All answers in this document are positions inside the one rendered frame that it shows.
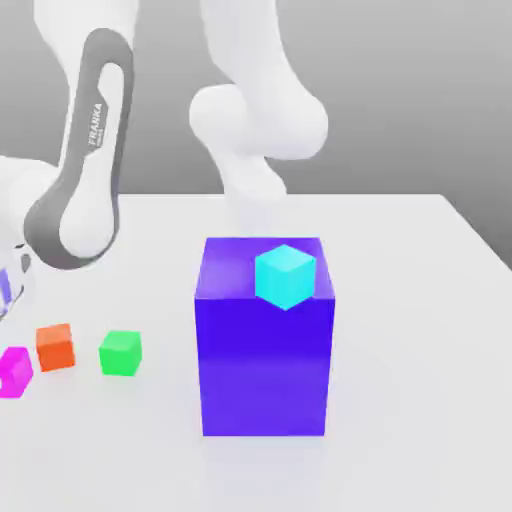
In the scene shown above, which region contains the small cyan cube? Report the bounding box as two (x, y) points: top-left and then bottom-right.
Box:
(254, 243), (317, 312)

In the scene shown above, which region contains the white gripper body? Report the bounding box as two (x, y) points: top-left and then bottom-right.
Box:
(0, 265), (26, 322)

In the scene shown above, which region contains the small magenta cube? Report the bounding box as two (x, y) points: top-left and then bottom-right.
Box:
(0, 346), (34, 400)

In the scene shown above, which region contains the large blue box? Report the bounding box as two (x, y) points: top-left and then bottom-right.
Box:
(194, 236), (336, 438)

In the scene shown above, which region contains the small green cube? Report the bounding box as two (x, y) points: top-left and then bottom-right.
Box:
(98, 330), (143, 377)

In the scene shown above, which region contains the small orange cube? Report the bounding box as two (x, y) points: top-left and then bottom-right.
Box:
(35, 322), (77, 373)

